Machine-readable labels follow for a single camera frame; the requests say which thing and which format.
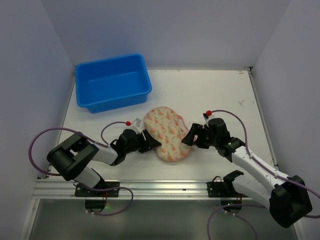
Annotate floral mesh laundry bag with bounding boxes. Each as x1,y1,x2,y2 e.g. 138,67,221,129
143,106,191,163

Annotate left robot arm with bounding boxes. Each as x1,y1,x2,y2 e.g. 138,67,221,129
46,129,162,192

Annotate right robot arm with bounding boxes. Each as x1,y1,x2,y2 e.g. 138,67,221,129
182,118,313,228

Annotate blue plastic bin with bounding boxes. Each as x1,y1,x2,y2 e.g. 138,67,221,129
75,53,152,114

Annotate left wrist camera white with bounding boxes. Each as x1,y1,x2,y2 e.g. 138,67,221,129
130,118,142,133

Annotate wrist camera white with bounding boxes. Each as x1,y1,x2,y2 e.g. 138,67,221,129
130,118,142,133
202,110,215,125

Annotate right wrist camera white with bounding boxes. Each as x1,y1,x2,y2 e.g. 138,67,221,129
202,110,215,125

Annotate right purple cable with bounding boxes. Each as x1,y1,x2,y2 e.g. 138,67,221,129
206,108,320,240

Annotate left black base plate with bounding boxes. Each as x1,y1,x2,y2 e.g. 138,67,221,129
73,181,120,198

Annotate aluminium mounting rail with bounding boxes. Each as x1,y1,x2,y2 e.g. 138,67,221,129
32,178,237,200

